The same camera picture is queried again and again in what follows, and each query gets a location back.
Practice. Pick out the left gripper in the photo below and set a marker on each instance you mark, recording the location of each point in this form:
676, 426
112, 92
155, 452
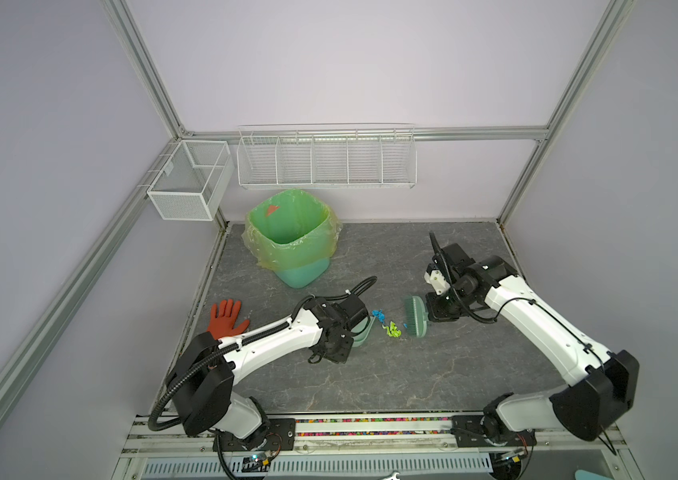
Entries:
342, 356

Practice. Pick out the green hand brush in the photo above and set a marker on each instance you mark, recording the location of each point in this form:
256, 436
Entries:
416, 316

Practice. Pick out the aluminium front rail frame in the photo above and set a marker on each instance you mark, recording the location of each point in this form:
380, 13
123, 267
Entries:
397, 445

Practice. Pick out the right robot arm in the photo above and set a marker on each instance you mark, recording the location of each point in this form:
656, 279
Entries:
599, 384

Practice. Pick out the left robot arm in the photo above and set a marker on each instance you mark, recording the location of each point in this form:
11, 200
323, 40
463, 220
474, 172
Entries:
200, 391

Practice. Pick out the green plastic dustpan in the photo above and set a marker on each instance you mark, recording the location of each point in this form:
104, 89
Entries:
361, 331

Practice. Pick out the small white mesh basket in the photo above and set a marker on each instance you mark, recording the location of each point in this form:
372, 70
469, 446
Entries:
192, 181

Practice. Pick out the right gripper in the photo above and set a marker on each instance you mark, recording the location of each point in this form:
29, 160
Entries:
435, 314

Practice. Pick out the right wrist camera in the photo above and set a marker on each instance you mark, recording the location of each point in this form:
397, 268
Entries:
435, 278

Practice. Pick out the paper scrap cluster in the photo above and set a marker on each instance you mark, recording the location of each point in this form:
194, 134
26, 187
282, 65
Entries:
389, 327

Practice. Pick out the long white wire basket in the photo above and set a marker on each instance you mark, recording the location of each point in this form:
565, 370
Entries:
322, 156

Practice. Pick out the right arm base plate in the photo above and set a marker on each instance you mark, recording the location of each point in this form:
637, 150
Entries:
479, 430

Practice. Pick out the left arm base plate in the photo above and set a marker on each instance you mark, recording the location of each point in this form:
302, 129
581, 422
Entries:
276, 434

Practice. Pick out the green trash bin with bag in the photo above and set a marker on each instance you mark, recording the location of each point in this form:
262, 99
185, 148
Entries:
294, 234

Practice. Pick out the red rubber glove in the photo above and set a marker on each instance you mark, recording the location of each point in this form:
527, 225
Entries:
224, 319

